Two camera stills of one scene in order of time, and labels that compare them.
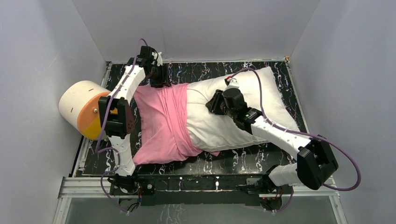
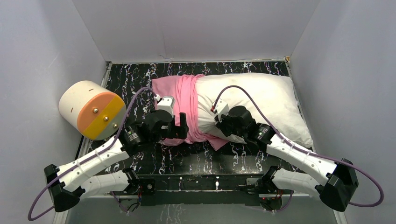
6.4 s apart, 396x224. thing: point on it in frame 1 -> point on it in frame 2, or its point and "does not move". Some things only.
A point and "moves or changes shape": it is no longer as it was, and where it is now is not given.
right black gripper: [213, 106] -> [221, 125]
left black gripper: [160, 77] -> [178, 127]
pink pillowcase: [164, 132] -> [183, 90]
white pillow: [212, 131] moves or changes shape
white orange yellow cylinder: [79, 105] does not move
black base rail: [171, 189] does not move
